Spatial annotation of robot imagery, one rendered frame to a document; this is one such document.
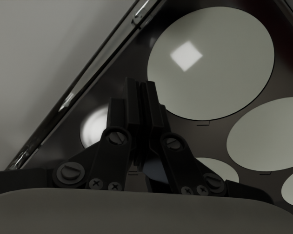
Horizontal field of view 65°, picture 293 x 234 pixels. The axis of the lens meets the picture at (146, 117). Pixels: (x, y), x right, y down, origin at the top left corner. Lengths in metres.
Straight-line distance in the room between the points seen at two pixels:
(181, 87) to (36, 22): 0.18
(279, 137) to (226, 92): 0.08
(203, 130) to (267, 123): 0.06
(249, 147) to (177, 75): 0.12
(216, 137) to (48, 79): 0.22
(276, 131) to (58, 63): 0.25
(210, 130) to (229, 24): 0.10
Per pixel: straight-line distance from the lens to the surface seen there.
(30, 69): 0.33
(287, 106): 0.24
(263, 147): 0.27
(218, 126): 0.23
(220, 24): 0.19
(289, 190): 0.34
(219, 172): 0.29
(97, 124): 0.24
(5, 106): 0.38
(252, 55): 0.20
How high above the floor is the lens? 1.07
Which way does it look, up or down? 52 degrees down
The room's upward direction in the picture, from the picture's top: 175 degrees counter-clockwise
